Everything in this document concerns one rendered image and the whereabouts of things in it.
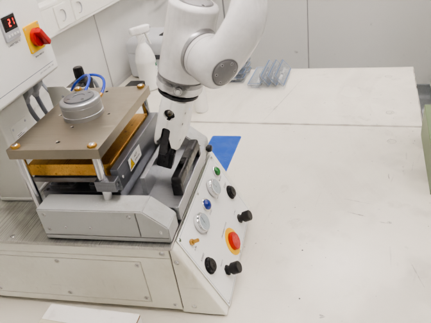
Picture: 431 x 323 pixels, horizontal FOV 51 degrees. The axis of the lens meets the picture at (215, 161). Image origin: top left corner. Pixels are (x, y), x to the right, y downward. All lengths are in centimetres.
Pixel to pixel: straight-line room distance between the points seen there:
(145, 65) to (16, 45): 87
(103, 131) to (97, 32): 108
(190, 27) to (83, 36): 110
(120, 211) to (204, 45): 32
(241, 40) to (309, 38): 267
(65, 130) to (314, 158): 74
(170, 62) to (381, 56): 271
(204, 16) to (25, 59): 42
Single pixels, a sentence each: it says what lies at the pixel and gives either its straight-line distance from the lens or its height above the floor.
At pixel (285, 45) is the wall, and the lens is 340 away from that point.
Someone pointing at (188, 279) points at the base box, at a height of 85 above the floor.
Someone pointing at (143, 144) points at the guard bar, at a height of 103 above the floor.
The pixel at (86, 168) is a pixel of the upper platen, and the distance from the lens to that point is 86.
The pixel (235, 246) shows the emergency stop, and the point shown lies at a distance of 99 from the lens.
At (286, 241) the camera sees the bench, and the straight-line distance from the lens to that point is 105.
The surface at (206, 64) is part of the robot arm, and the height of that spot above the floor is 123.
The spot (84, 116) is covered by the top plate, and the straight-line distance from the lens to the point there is 88.
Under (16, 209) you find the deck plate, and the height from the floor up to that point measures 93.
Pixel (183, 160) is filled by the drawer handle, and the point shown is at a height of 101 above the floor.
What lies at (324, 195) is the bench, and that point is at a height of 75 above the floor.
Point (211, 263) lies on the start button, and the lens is 89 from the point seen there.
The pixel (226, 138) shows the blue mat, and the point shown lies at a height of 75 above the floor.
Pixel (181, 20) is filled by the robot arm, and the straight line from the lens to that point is 74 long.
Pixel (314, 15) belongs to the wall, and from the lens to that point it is 331.
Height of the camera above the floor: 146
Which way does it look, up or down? 32 degrees down
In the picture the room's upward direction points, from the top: 9 degrees counter-clockwise
